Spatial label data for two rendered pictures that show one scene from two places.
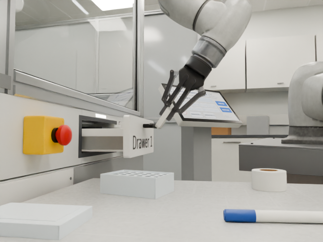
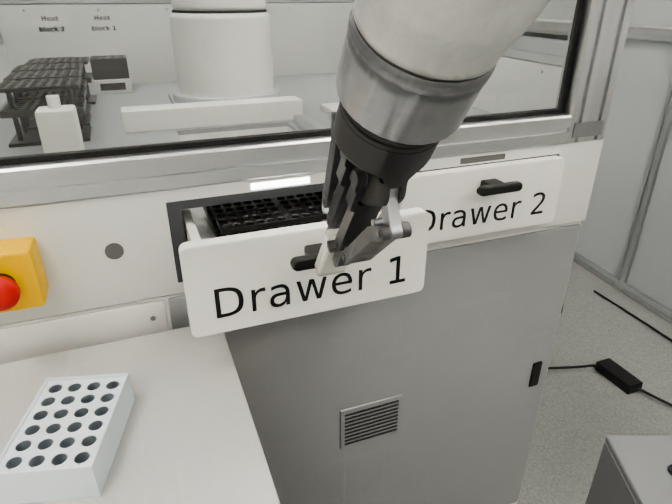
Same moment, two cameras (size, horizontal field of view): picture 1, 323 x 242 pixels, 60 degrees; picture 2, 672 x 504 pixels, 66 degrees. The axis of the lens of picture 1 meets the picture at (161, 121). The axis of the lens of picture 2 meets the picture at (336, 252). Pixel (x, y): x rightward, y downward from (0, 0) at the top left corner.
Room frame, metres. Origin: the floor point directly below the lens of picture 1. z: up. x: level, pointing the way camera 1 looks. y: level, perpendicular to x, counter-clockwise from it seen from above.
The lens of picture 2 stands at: (0.59, -0.41, 1.16)
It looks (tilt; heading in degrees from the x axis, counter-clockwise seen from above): 26 degrees down; 59
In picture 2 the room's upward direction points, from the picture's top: straight up
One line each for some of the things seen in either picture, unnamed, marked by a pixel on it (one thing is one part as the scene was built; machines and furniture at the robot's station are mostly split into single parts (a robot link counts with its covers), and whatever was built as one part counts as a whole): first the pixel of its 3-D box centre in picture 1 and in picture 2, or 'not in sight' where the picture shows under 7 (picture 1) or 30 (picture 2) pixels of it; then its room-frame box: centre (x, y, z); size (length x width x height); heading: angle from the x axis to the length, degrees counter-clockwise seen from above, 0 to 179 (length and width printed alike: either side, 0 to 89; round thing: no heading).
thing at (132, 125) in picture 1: (141, 136); (313, 269); (0.85, 0.06, 0.87); 0.29 x 0.02 x 0.11; 170
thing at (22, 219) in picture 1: (31, 218); not in sight; (0.36, 0.17, 0.77); 0.13 x 0.09 x 0.02; 80
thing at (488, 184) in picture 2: not in sight; (494, 186); (1.18, 0.10, 0.91); 0.07 x 0.04 x 0.01; 170
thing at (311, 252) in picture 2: (149, 126); (320, 254); (0.85, 0.04, 0.91); 0.07 x 0.04 x 0.01; 170
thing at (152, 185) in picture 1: (137, 182); (71, 432); (0.57, 0.05, 0.78); 0.12 x 0.08 x 0.04; 64
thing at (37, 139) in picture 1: (46, 135); (4, 277); (0.54, 0.22, 0.88); 0.07 x 0.05 x 0.07; 170
